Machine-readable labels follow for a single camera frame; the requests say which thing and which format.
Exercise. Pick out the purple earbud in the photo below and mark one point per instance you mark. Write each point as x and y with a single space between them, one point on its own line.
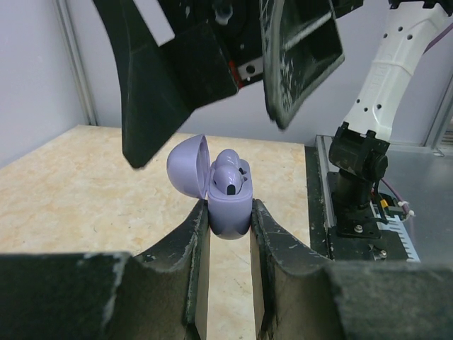
228 162
228 180

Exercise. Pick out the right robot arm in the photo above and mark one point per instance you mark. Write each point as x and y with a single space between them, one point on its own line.
359 145

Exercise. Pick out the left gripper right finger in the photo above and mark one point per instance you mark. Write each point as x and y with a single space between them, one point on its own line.
300 294

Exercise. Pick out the left aluminium frame post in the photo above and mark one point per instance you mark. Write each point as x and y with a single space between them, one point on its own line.
77 67

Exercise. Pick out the white cable duct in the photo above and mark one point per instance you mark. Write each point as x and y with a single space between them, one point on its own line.
399 243

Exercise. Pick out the aluminium frame post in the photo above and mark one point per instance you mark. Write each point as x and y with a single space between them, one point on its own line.
440 124
77 67

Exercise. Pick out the purple charging case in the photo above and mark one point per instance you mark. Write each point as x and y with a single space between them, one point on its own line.
190 171

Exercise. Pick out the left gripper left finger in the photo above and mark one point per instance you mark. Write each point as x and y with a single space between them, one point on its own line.
160 293

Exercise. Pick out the right aluminium frame post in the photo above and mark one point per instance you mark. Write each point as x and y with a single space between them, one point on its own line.
440 124

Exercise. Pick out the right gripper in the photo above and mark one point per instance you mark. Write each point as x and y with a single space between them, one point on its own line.
161 85

